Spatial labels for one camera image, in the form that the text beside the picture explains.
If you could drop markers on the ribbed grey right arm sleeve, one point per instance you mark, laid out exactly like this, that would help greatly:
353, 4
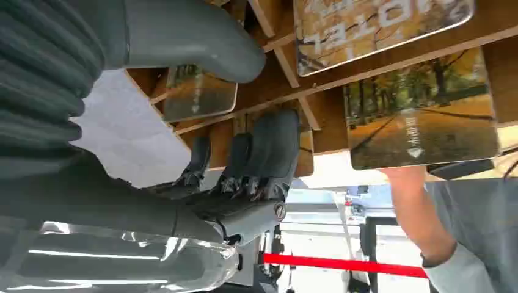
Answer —
36, 81

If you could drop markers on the flat black device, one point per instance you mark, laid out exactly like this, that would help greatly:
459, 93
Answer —
461, 169

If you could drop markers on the wooden card box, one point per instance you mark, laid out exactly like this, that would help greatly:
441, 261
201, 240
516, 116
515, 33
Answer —
330, 121

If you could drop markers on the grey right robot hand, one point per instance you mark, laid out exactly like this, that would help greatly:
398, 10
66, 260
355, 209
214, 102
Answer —
121, 210

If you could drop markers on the white metal frame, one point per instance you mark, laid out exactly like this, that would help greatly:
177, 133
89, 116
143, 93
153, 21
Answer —
319, 220

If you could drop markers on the red barrier tape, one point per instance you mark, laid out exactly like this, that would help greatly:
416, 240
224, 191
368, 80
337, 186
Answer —
344, 265

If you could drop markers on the black stand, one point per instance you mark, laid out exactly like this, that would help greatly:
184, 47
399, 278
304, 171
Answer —
367, 238

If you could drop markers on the autumn card with white letters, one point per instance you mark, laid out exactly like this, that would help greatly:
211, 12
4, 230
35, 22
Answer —
376, 28

